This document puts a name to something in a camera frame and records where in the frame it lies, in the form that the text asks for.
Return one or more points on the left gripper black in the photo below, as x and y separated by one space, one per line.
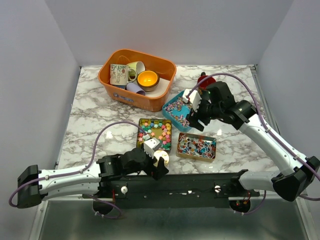
158 172

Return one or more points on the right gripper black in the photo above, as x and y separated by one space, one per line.
192 117

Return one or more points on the gold round lid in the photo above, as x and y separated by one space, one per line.
161 154

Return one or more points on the teal tin swirl lollipops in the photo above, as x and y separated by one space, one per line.
176 111

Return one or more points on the gold tin round lollipops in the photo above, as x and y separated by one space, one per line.
196 147

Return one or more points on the gold tin star candies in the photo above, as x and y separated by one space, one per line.
161 129

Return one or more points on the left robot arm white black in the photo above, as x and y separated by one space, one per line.
35 185

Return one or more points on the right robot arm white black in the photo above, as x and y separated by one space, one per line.
295 170

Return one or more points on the black red skull mug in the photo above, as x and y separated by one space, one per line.
205 81

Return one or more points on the orange plastic bin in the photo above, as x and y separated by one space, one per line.
166 70

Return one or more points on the yellow inside dark cup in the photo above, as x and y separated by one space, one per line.
148 80

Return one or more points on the lavender cup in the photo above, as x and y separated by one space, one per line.
134 88

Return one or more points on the pale green mug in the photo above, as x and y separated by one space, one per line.
134 69

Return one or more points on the illustrated white mug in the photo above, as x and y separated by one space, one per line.
119 74

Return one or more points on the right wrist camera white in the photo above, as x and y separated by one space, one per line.
192 97

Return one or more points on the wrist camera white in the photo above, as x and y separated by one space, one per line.
151 146
192 97

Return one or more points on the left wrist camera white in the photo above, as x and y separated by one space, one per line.
151 146

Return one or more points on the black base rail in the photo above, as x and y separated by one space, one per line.
175 191

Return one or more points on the aluminium frame rail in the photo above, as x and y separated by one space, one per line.
74 197

